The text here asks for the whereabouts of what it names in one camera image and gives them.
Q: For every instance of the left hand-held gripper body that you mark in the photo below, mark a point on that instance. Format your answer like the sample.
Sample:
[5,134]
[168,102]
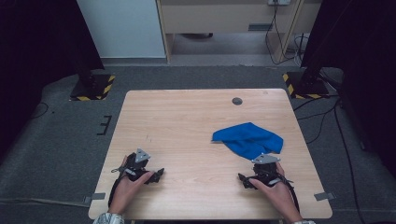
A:
[134,163]

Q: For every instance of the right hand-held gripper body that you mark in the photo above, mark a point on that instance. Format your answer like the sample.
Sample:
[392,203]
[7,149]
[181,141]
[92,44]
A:
[265,169]

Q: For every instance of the blue microfibre cloth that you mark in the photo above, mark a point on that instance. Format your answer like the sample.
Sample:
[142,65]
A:
[249,140]

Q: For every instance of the person's right hand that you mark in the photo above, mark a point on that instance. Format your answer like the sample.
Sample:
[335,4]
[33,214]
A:
[277,196]

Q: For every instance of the person's left hand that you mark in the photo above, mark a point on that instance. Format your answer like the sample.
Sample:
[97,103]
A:
[124,193]

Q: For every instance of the black tape floor mark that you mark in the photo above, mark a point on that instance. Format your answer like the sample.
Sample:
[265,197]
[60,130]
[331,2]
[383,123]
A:
[106,125]

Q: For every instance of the grey tape strip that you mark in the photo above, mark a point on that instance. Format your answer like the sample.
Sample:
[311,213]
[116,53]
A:
[324,196]
[96,197]

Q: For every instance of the grey round table grommet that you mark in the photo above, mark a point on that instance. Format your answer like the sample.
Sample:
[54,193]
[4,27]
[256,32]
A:
[237,101]

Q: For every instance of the black stand with striped base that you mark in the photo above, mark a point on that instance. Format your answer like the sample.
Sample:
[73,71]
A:
[306,85]
[91,88]

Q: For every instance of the white panel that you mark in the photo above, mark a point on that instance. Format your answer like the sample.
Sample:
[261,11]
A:
[121,28]

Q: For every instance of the black curtain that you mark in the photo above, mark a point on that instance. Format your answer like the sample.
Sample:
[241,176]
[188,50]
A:
[37,62]
[364,62]

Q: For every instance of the light wooden desk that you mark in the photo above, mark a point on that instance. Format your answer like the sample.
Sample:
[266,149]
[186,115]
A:
[218,15]

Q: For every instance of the white power strip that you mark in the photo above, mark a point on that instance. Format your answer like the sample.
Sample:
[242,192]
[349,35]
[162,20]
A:
[279,2]

